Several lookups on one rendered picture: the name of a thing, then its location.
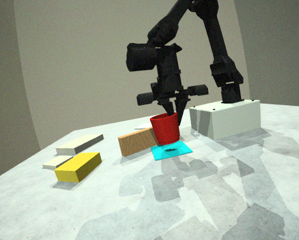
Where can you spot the cream flat bar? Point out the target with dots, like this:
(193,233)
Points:
(79,144)

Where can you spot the yellow rectangular block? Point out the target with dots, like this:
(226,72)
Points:
(76,169)

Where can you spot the pale cream flat slab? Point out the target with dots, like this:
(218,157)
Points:
(57,162)

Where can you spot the red cup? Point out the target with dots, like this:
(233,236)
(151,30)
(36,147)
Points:
(166,128)

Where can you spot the wooden plank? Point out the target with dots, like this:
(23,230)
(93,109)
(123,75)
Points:
(137,141)

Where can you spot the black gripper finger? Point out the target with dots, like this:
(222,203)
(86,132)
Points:
(180,106)
(168,106)

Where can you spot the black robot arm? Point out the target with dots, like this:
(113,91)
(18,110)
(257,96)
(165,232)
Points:
(144,56)

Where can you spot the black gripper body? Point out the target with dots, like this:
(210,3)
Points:
(170,81)

